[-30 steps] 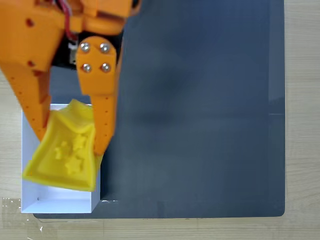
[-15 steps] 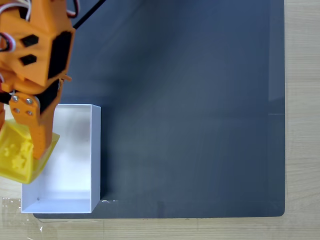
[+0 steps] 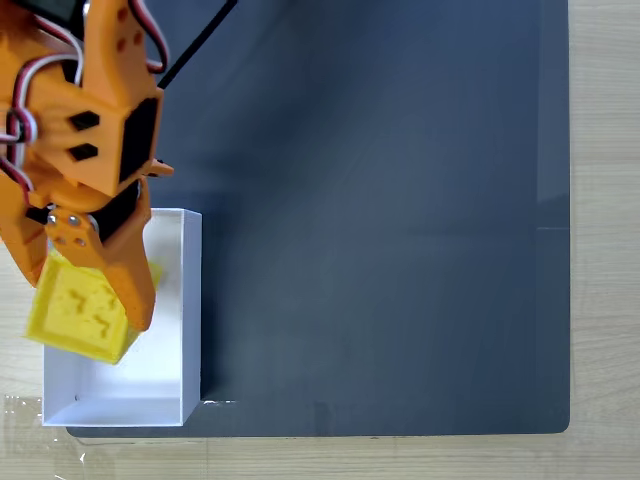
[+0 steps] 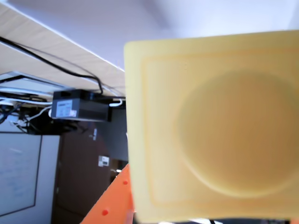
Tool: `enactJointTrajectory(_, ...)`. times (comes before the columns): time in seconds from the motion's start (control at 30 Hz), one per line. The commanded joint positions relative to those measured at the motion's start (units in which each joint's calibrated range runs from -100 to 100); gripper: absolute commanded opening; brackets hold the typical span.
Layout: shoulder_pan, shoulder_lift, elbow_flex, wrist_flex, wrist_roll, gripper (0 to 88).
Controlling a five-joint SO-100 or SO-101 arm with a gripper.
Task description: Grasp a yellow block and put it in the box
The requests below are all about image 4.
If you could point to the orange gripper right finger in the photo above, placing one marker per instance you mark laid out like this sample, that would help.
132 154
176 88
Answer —
295 221

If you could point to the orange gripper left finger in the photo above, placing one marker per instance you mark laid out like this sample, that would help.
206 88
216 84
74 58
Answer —
112 200

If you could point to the yellow toy brick block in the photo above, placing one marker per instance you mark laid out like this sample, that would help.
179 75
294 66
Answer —
210 130

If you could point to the black power adapter box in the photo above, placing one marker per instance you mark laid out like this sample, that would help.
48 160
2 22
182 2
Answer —
79 106

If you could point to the small white label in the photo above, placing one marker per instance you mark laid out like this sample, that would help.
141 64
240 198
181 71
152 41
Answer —
103 161

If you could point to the whiteboard with grey frame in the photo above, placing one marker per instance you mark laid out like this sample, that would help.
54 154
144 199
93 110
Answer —
17 172

